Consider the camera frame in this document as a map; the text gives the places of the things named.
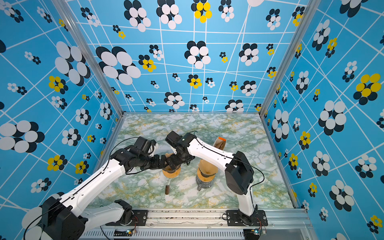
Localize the glass scoop wooden handle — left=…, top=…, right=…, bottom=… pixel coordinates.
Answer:
left=165, top=179, right=171, bottom=195

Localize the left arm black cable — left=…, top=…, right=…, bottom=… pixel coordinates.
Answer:
left=23, top=136, right=142, bottom=240

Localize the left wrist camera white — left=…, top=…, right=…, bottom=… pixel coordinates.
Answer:
left=149, top=140, right=159, bottom=157

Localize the grey glass dripper cone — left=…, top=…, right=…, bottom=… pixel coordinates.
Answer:
left=163, top=168, right=181, bottom=179

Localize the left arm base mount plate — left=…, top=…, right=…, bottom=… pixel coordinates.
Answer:
left=106, top=210, right=149, bottom=227

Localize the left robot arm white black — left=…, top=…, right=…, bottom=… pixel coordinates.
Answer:
left=41, top=137, right=167, bottom=240

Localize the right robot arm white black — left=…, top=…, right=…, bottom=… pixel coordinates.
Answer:
left=166, top=131, right=256, bottom=216

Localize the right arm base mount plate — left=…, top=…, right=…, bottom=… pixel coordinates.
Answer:
left=226, top=210, right=268, bottom=227

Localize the aluminium front rail frame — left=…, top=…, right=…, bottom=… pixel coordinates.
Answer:
left=76, top=209, right=318, bottom=240

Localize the wooden ring dripper holder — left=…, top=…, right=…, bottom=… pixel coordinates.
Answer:
left=197, top=169, right=216, bottom=183

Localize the grey ribbed glass carafe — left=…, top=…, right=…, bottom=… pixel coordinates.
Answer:
left=196, top=176, right=215, bottom=191

